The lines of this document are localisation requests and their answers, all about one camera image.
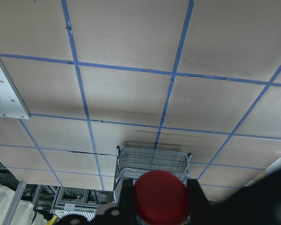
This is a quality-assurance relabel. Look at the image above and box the wire mesh shelf rack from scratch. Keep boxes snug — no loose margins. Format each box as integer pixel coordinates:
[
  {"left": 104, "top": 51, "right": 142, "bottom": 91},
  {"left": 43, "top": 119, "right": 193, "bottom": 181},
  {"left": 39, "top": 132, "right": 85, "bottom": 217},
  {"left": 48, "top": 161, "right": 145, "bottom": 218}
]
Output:
[{"left": 113, "top": 146, "right": 192, "bottom": 203}]

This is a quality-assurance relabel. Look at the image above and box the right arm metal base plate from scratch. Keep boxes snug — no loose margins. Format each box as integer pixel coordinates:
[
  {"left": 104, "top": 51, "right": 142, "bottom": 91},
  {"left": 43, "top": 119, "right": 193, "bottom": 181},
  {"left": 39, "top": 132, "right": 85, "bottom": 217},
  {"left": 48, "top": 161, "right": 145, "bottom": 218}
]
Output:
[{"left": 0, "top": 59, "right": 30, "bottom": 120}]

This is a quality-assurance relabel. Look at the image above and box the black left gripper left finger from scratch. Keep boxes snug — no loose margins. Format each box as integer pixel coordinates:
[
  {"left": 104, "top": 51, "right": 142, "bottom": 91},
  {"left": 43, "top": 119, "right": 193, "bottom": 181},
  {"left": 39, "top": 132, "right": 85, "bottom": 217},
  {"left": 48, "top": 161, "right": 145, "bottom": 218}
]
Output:
[{"left": 93, "top": 179, "right": 137, "bottom": 225}]

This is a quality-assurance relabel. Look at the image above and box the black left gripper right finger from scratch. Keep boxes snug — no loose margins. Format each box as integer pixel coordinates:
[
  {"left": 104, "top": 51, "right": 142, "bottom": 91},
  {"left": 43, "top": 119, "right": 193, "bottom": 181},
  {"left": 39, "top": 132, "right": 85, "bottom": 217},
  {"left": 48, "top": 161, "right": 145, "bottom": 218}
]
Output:
[{"left": 186, "top": 179, "right": 214, "bottom": 225}]

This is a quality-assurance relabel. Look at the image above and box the red emergency push button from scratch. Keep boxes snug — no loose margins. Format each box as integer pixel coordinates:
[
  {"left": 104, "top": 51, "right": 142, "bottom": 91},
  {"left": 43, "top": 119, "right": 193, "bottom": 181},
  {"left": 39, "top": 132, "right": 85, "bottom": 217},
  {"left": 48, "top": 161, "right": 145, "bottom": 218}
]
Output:
[{"left": 133, "top": 170, "right": 190, "bottom": 225}]

